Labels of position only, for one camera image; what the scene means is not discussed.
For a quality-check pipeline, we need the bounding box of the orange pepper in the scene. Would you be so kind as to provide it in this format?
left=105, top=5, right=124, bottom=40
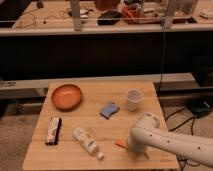
left=115, top=139, right=150, bottom=160

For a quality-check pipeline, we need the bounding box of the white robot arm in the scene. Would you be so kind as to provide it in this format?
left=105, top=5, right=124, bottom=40
left=127, top=113, right=213, bottom=168

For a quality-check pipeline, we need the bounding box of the blue sponge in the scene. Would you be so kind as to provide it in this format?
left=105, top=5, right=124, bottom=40
left=100, top=103, right=120, bottom=119

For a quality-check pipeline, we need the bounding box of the clear plastic cup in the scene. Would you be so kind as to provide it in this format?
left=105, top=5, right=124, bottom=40
left=126, top=89, right=143, bottom=111

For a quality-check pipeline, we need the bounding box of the orange wooden bowl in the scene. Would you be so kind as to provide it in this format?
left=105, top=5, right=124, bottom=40
left=51, top=84, right=83, bottom=110

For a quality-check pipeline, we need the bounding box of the white plastic bottle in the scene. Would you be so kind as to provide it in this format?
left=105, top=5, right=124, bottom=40
left=73, top=127, right=104, bottom=160

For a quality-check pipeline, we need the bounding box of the black bag on bench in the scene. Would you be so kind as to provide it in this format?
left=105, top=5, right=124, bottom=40
left=97, top=10, right=121, bottom=25

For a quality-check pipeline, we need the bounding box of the orange tool on bench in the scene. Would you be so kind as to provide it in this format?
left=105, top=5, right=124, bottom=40
left=121, top=6, right=138, bottom=24

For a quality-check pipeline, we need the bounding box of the black power adapter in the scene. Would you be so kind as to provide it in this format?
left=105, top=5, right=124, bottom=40
left=187, top=100, right=211, bottom=118

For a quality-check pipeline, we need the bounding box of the grey metal post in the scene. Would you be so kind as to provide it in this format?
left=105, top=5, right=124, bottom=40
left=70, top=0, right=82, bottom=31
left=163, top=0, right=176, bottom=29

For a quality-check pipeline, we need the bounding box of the black power cable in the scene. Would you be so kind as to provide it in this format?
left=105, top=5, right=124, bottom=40
left=164, top=105, right=203, bottom=171

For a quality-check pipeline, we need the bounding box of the grey metal post right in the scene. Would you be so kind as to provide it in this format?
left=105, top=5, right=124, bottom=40
left=163, top=0, right=176, bottom=29

